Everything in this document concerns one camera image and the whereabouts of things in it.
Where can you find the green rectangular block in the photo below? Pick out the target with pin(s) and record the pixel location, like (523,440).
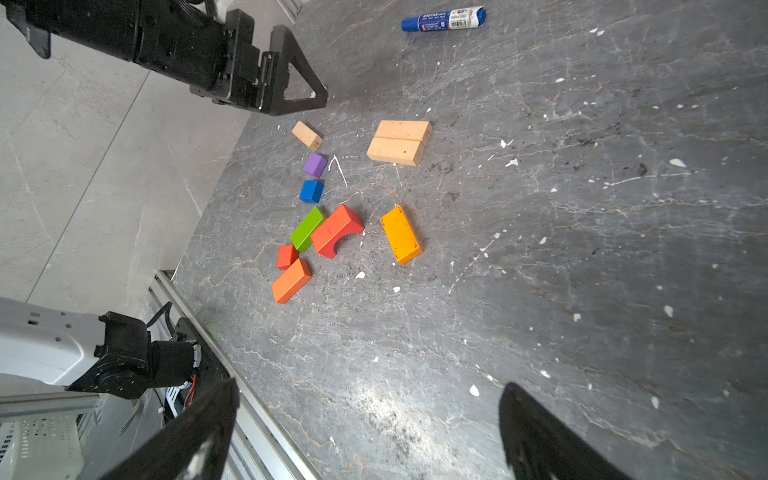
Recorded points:
(301,236)

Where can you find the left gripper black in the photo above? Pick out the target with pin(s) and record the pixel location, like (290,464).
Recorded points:
(180,42)

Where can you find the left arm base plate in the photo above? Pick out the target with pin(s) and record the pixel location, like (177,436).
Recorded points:
(208,372)

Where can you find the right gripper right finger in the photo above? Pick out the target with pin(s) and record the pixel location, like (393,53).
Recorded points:
(537,445)

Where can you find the orange rectangular block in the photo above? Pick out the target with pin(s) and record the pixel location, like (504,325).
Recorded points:
(291,281)

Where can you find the natural wood block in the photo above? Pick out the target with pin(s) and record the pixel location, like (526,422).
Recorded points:
(420,131)
(396,151)
(307,136)

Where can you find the red arch block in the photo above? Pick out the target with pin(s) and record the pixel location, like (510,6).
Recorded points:
(342,222)

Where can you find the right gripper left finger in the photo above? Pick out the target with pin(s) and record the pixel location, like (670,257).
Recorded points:
(195,445)

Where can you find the yellow-orange rectangular block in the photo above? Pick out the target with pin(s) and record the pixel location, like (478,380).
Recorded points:
(401,236)

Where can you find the purple cube block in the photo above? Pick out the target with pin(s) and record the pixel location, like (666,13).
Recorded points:
(315,165)

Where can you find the blue cube block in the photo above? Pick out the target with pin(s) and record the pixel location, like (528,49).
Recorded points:
(311,191)

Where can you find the small red cube block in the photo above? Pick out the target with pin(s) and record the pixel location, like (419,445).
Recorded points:
(287,255)

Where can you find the aluminium mounting rail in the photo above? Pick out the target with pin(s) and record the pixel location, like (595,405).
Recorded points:
(260,448)

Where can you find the blue marker pen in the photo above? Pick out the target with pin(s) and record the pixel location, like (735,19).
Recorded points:
(457,19)

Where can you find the white perforated cable tray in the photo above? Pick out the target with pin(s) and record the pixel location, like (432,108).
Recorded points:
(42,448)

